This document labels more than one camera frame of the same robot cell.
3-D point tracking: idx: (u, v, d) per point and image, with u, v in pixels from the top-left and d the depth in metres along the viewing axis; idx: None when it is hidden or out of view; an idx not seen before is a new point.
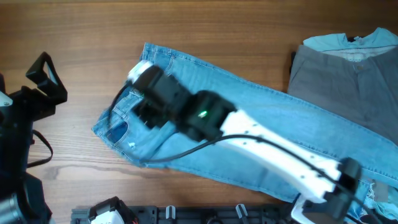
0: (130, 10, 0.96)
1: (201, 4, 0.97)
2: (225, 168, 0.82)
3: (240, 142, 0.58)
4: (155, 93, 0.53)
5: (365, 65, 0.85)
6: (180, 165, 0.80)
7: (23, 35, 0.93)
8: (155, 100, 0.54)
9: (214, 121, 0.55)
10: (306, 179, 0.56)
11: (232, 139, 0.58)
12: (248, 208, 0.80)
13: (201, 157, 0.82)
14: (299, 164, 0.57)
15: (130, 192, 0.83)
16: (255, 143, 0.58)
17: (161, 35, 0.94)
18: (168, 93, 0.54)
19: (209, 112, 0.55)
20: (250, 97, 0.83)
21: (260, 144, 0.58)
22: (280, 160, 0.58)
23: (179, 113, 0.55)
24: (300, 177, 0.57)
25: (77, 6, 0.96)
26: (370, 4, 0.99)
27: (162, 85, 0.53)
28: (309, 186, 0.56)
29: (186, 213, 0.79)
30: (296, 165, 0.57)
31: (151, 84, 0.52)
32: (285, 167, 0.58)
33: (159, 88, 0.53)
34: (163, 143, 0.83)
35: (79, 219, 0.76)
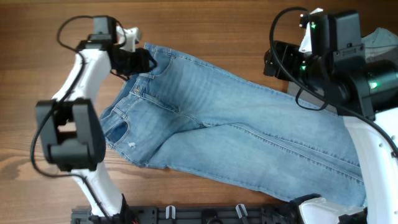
0: (130, 10, 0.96)
1: (202, 4, 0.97)
2: (226, 167, 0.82)
3: (357, 132, 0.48)
4: (331, 27, 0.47)
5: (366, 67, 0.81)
6: (180, 165, 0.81)
7: (24, 35, 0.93)
8: (350, 53, 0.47)
9: (370, 95, 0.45)
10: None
11: (374, 130, 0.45)
12: (248, 208, 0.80)
13: (200, 155, 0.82)
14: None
15: (130, 192, 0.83)
16: (387, 157, 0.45)
17: (161, 35, 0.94)
18: (345, 38, 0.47)
19: (380, 81, 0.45)
20: (250, 97, 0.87)
21: (390, 160, 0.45)
22: (393, 185, 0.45)
23: (359, 74, 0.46)
24: (393, 213, 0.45)
25: (78, 6, 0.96)
26: (369, 4, 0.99)
27: (351, 38, 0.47)
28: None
29: (186, 213, 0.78)
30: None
31: (340, 19, 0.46)
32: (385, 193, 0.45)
33: (339, 27, 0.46)
34: (163, 143, 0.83)
35: (79, 219, 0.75)
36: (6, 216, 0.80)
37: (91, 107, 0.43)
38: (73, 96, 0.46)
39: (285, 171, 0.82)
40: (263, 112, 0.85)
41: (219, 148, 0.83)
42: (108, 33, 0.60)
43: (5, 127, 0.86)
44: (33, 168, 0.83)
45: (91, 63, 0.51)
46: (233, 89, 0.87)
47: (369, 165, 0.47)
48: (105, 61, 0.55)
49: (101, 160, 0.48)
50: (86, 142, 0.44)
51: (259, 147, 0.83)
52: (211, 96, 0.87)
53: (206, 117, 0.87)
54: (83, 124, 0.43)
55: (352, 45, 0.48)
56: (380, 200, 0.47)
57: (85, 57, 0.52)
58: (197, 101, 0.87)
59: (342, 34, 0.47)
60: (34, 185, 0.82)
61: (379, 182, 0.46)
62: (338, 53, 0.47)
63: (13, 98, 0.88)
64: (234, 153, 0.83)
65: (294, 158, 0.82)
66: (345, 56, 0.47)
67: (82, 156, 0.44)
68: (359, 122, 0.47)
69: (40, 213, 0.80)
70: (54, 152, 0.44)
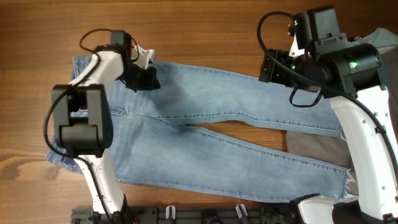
0: (130, 10, 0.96)
1: (201, 4, 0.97)
2: (190, 172, 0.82)
3: (344, 114, 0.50)
4: (311, 21, 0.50)
5: None
6: (142, 180, 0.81)
7: (24, 35, 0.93)
8: (331, 42, 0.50)
9: (352, 75, 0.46)
10: (385, 193, 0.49)
11: (357, 109, 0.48)
12: (248, 208, 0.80)
13: (158, 162, 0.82)
14: (390, 177, 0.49)
15: (130, 192, 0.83)
16: (370, 134, 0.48)
17: (161, 35, 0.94)
18: (323, 30, 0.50)
19: (362, 62, 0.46)
20: (194, 91, 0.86)
21: (374, 135, 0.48)
22: (378, 161, 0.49)
23: (339, 55, 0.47)
24: (380, 187, 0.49)
25: (77, 6, 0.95)
26: (369, 4, 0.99)
27: (331, 28, 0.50)
28: (380, 200, 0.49)
29: (186, 214, 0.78)
30: (385, 176, 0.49)
31: (318, 14, 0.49)
32: (370, 168, 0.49)
33: (318, 19, 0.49)
34: (127, 150, 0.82)
35: (79, 220, 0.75)
36: (6, 216, 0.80)
37: (103, 91, 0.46)
38: (87, 83, 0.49)
39: (262, 171, 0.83)
40: (211, 106, 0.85)
41: (181, 154, 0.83)
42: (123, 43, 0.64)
43: (6, 127, 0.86)
44: (33, 168, 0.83)
45: (106, 62, 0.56)
46: (175, 83, 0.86)
47: (355, 142, 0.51)
48: (117, 64, 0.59)
49: (109, 144, 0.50)
50: (97, 125, 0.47)
51: (224, 150, 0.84)
52: (156, 91, 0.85)
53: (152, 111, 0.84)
54: (94, 109, 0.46)
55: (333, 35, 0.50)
56: (367, 175, 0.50)
57: (100, 57, 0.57)
58: (140, 98, 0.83)
59: (323, 27, 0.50)
60: (34, 185, 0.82)
61: (366, 158, 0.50)
62: (321, 43, 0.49)
63: (14, 98, 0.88)
64: (199, 158, 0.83)
65: (256, 158, 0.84)
66: (326, 45, 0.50)
67: (91, 140, 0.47)
68: (342, 102, 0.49)
69: (40, 213, 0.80)
70: (64, 134, 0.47)
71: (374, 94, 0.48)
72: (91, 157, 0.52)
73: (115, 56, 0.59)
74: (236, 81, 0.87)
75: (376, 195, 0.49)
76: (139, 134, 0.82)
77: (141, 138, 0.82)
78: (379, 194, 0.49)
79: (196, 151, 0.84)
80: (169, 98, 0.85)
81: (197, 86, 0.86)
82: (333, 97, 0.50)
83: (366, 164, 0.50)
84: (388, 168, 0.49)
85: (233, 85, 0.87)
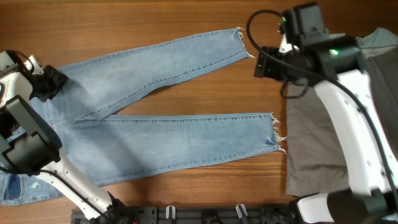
0: (129, 11, 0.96)
1: (201, 4, 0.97)
2: (149, 162, 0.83)
3: (326, 96, 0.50)
4: (298, 15, 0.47)
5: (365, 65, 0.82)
6: (103, 179, 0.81)
7: (24, 35, 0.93)
8: (315, 35, 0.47)
9: (333, 63, 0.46)
10: (370, 168, 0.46)
11: (337, 90, 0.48)
12: (248, 208, 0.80)
13: (121, 155, 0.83)
14: (377, 154, 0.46)
15: (130, 192, 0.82)
16: (353, 112, 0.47)
17: (161, 35, 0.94)
18: (307, 23, 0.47)
19: (341, 51, 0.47)
20: (160, 69, 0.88)
21: (356, 114, 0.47)
22: (360, 135, 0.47)
23: (319, 45, 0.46)
24: (365, 163, 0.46)
25: (77, 6, 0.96)
26: (369, 5, 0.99)
27: (314, 22, 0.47)
28: (366, 176, 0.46)
29: (186, 214, 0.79)
30: (369, 150, 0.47)
31: (303, 9, 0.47)
32: (356, 147, 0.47)
33: (303, 15, 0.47)
34: (112, 144, 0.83)
35: (79, 220, 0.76)
36: (6, 216, 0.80)
37: (22, 99, 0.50)
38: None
39: (234, 153, 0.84)
40: (196, 103, 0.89)
41: (164, 141, 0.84)
42: (13, 62, 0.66)
43: None
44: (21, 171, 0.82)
45: (9, 83, 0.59)
46: (142, 66, 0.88)
47: (340, 126, 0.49)
48: (22, 81, 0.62)
49: (60, 145, 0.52)
50: (37, 131, 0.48)
51: (196, 134, 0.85)
52: (99, 91, 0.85)
53: (124, 98, 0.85)
54: (24, 119, 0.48)
55: (317, 28, 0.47)
56: (354, 158, 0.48)
57: (3, 82, 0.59)
58: (109, 83, 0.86)
59: (310, 19, 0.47)
60: None
61: (352, 140, 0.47)
62: (306, 35, 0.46)
63: None
64: (187, 150, 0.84)
65: (224, 142, 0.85)
66: (312, 38, 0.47)
67: (38, 147, 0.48)
68: (326, 87, 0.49)
69: (40, 213, 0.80)
70: (12, 157, 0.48)
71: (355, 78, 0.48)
72: (53, 164, 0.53)
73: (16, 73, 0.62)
74: (201, 61, 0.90)
75: (362, 172, 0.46)
76: (94, 132, 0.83)
77: (121, 128, 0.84)
78: (364, 169, 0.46)
79: (181, 140, 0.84)
80: (136, 79, 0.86)
81: (156, 73, 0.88)
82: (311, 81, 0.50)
83: (352, 146, 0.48)
84: (372, 145, 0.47)
85: (199, 67, 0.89)
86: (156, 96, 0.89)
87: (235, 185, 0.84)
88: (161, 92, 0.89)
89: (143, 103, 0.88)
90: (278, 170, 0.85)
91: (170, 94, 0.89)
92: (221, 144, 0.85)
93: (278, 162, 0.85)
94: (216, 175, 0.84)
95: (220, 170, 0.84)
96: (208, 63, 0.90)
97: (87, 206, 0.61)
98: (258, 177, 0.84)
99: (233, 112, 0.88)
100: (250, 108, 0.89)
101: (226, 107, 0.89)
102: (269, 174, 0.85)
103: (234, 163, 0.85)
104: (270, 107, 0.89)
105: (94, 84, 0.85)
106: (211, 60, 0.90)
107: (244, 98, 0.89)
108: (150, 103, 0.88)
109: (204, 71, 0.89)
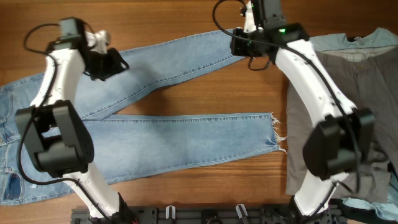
0: (129, 11, 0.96)
1: (201, 4, 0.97)
2: (149, 163, 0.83)
3: (281, 61, 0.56)
4: (262, 4, 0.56)
5: (365, 65, 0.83)
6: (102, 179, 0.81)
7: (24, 34, 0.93)
8: (274, 21, 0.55)
9: (283, 42, 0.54)
10: (321, 102, 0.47)
11: (285, 51, 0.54)
12: (248, 208, 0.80)
13: (122, 155, 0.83)
14: (325, 89, 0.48)
15: (129, 192, 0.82)
16: (300, 63, 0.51)
17: (160, 35, 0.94)
18: (268, 11, 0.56)
19: (290, 32, 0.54)
20: (161, 70, 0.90)
21: (303, 65, 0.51)
22: (307, 78, 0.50)
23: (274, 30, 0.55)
24: (317, 98, 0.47)
25: (78, 6, 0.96)
26: (368, 5, 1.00)
27: (275, 10, 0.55)
28: (319, 112, 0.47)
29: (186, 214, 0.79)
30: (318, 88, 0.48)
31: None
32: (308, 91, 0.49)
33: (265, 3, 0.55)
34: (112, 143, 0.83)
35: (79, 220, 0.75)
36: (5, 216, 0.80)
37: (71, 107, 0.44)
38: (51, 100, 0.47)
39: (234, 153, 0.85)
40: (197, 102, 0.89)
41: (162, 142, 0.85)
42: (78, 33, 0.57)
43: None
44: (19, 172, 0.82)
45: (64, 64, 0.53)
46: (143, 66, 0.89)
47: (296, 83, 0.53)
48: (76, 63, 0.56)
49: (91, 158, 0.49)
50: (74, 145, 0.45)
51: (196, 134, 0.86)
52: (100, 91, 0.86)
53: (124, 98, 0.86)
54: (66, 129, 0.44)
55: (276, 15, 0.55)
56: (311, 103, 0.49)
57: (56, 59, 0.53)
58: (109, 84, 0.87)
59: (269, 5, 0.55)
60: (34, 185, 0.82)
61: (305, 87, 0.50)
62: (267, 21, 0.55)
63: None
64: (188, 149, 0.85)
65: (225, 142, 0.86)
66: (271, 23, 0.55)
67: (71, 159, 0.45)
68: (281, 55, 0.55)
69: (39, 213, 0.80)
70: (42, 159, 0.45)
71: (303, 45, 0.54)
72: (78, 173, 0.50)
73: (73, 51, 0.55)
74: (202, 62, 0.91)
75: (317, 107, 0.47)
76: (94, 132, 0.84)
77: (121, 127, 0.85)
78: (319, 105, 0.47)
79: (180, 139, 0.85)
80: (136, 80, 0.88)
81: (157, 73, 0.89)
82: (275, 56, 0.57)
83: (306, 94, 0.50)
84: (321, 84, 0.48)
85: (200, 67, 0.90)
86: (156, 96, 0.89)
87: (235, 185, 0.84)
88: (161, 93, 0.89)
89: (143, 103, 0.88)
90: (278, 170, 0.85)
91: (170, 94, 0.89)
92: (222, 145, 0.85)
93: (278, 162, 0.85)
94: (216, 175, 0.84)
95: (220, 170, 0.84)
96: (208, 63, 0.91)
97: (96, 210, 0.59)
98: (258, 177, 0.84)
99: (233, 112, 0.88)
100: (250, 108, 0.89)
101: (226, 107, 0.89)
102: (268, 174, 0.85)
103: (234, 163, 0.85)
104: (270, 107, 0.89)
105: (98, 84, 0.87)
106: (211, 60, 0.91)
107: (243, 98, 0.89)
108: (150, 103, 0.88)
109: (204, 72, 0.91)
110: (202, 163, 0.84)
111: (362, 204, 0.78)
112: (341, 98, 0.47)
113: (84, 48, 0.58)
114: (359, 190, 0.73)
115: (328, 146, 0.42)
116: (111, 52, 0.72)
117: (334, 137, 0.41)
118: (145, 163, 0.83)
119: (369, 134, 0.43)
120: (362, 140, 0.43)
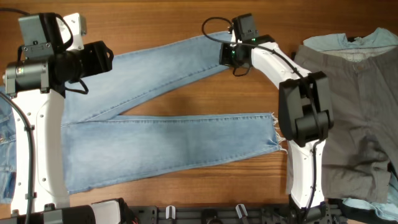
0: (129, 10, 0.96)
1: (201, 4, 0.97)
2: (151, 163, 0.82)
3: (256, 60, 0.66)
4: (238, 24, 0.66)
5: (365, 65, 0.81)
6: (104, 180, 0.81)
7: None
8: (249, 35, 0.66)
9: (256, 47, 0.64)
10: (285, 75, 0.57)
11: (256, 50, 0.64)
12: (248, 208, 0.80)
13: (125, 157, 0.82)
14: (286, 65, 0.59)
15: (130, 192, 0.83)
16: (266, 54, 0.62)
17: (160, 35, 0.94)
18: (244, 27, 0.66)
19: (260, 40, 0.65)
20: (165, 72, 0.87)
21: (269, 55, 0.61)
22: (271, 61, 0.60)
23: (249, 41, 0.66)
24: (280, 72, 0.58)
25: (77, 6, 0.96)
26: (369, 4, 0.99)
27: (250, 27, 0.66)
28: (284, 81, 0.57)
29: (186, 214, 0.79)
30: (278, 66, 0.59)
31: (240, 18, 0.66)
32: (273, 70, 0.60)
33: (240, 23, 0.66)
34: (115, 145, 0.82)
35: None
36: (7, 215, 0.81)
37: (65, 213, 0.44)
38: (37, 187, 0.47)
39: (239, 155, 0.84)
40: (197, 102, 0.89)
41: (161, 143, 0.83)
42: (45, 42, 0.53)
43: None
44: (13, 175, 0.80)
45: (37, 131, 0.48)
46: (143, 67, 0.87)
47: (268, 72, 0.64)
48: (56, 107, 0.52)
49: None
50: None
51: (198, 135, 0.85)
52: (102, 93, 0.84)
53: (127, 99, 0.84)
54: None
55: (251, 30, 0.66)
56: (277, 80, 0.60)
57: (29, 123, 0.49)
58: (112, 86, 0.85)
59: (244, 23, 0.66)
60: None
61: (272, 69, 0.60)
62: (244, 35, 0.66)
63: None
64: (189, 150, 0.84)
65: (231, 144, 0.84)
66: (247, 37, 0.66)
67: None
68: (254, 55, 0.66)
69: None
70: None
71: (269, 43, 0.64)
72: None
73: (50, 94, 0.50)
74: (207, 64, 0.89)
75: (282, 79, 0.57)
76: (95, 133, 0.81)
77: (122, 128, 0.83)
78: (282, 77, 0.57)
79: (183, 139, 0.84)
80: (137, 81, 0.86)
81: (161, 77, 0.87)
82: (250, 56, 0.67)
83: (274, 76, 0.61)
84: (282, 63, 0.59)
85: (204, 69, 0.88)
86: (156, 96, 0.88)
87: (235, 185, 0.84)
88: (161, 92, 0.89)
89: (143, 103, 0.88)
90: (278, 170, 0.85)
91: (170, 94, 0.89)
92: (227, 148, 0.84)
93: (278, 162, 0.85)
94: (216, 175, 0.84)
95: (220, 170, 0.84)
96: (212, 64, 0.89)
97: None
98: (258, 177, 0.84)
99: (233, 112, 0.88)
100: (250, 108, 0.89)
101: (226, 107, 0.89)
102: (268, 174, 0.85)
103: (234, 163, 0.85)
104: (270, 107, 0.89)
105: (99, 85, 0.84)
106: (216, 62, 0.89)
107: (244, 98, 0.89)
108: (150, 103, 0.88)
109: (205, 75, 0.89)
110: (205, 165, 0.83)
111: (362, 204, 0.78)
112: (298, 68, 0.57)
113: (61, 62, 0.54)
114: (358, 191, 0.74)
115: (290, 104, 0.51)
116: (92, 48, 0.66)
117: (293, 94, 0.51)
118: (147, 165, 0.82)
119: (326, 93, 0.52)
120: (321, 101, 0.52)
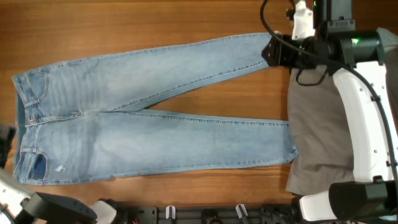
0: (129, 10, 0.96)
1: (201, 4, 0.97)
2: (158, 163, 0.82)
3: (341, 82, 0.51)
4: (328, 2, 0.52)
5: None
6: (127, 171, 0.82)
7: (24, 35, 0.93)
8: (341, 25, 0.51)
9: (352, 50, 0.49)
10: (377, 157, 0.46)
11: (349, 73, 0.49)
12: (248, 208, 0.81)
13: (134, 158, 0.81)
14: (382, 140, 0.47)
15: (130, 192, 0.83)
16: (366, 101, 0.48)
17: (161, 35, 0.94)
18: (336, 12, 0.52)
19: (362, 39, 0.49)
20: (174, 74, 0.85)
21: (369, 104, 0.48)
22: (368, 119, 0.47)
23: (344, 34, 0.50)
24: (372, 150, 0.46)
25: (77, 6, 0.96)
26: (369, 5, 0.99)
27: (343, 13, 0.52)
28: (373, 164, 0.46)
29: (186, 214, 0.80)
30: (377, 139, 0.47)
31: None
32: (366, 132, 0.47)
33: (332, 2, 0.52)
34: (125, 147, 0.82)
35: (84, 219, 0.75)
36: None
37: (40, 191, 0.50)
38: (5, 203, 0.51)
39: (256, 158, 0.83)
40: (197, 104, 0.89)
41: (161, 143, 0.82)
42: None
43: None
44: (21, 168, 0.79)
45: None
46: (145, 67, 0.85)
47: (348, 110, 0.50)
48: None
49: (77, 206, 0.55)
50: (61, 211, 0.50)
51: (221, 136, 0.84)
52: (117, 94, 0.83)
53: (140, 100, 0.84)
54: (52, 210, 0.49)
55: (343, 18, 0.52)
56: (362, 144, 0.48)
57: None
58: (124, 88, 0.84)
59: (333, 5, 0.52)
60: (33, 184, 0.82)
61: (364, 126, 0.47)
62: (332, 23, 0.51)
63: (13, 98, 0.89)
64: (189, 150, 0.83)
65: (248, 146, 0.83)
66: (337, 27, 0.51)
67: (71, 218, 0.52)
68: (344, 75, 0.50)
69: None
70: None
71: (369, 64, 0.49)
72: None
73: None
74: (221, 67, 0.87)
75: (369, 159, 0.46)
76: (115, 129, 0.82)
77: (129, 127, 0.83)
78: (371, 157, 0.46)
79: (186, 139, 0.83)
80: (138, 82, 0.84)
81: (191, 73, 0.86)
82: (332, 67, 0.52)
83: (358, 129, 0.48)
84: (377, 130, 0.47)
85: (227, 71, 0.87)
86: None
87: (235, 185, 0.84)
88: None
89: None
90: (278, 170, 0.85)
91: None
92: (240, 152, 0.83)
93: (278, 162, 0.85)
94: (216, 175, 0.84)
95: (220, 170, 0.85)
96: (244, 65, 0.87)
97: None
98: (258, 177, 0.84)
99: (233, 112, 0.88)
100: (250, 108, 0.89)
101: (226, 108, 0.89)
102: (269, 174, 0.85)
103: None
104: (270, 107, 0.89)
105: (111, 86, 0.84)
106: (232, 65, 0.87)
107: (244, 98, 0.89)
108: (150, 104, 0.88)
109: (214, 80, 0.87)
110: (209, 167, 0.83)
111: None
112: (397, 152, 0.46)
113: None
114: None
115: (362, 210, 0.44)
116: None
117: (372, 206, 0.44)
118: (150, 166, 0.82)
119: None
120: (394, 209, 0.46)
